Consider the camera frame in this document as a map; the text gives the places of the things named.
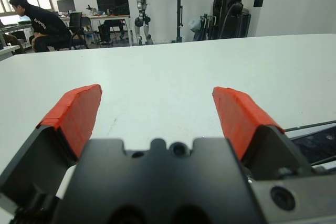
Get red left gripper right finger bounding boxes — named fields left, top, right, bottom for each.
left=212, top=86, right=313, bottom=182

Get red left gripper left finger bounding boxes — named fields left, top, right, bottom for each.
left=0, top=83, right=103, bottom=208

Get black box with white liner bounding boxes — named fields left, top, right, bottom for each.
left=285, top=120, right=336, bottom=175

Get black chair under desk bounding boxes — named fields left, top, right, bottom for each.
left=98, top=19, right=127, bottom=44

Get white side table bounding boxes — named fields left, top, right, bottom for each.
left=0, top=45, right=21, bottom=62

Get folded black trolley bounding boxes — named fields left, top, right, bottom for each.
left=198, top=13, right=220, bottom=41

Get black office chair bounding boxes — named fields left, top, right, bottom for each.
left=68, top=11, right=90, bottom=50

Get seated person black hoodie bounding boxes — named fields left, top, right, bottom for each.
left=9, top=0, right=73, bottom=53

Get seated person olive trousers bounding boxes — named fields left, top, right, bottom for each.
left=0, top=33, right=27, bottom=55

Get teal plastic bag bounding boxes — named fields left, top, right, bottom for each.
left=188, top=18, right=202, bottom=33

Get white desk with monitors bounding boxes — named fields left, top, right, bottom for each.
left=60, top=14, right=131, bottom=47

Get small black monitor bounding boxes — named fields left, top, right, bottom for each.
left=56, top=0, right=76, bottom=13

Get large black monitor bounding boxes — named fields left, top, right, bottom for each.
left=96, top=0, right=116, bottom=16

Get black equipment case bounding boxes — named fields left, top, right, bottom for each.
left=113, top=0, right=130, bottom=16

